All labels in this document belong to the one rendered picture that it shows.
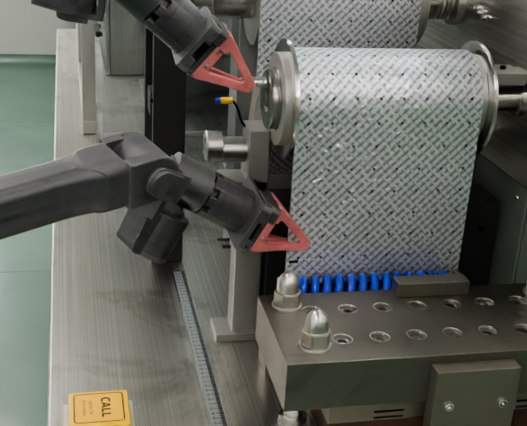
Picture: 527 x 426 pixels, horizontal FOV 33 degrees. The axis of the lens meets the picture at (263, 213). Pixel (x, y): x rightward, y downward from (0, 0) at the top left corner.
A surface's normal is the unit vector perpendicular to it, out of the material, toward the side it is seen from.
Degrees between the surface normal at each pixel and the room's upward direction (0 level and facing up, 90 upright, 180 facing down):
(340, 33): 92
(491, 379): 90
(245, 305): 90
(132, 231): 67
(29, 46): 90
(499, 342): 0
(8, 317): 0
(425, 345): 0
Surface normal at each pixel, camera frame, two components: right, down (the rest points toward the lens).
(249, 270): 0.20, 0.38
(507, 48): -0.98, 0.03
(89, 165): 0.11, -0.82
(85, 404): 0.06, -0.92
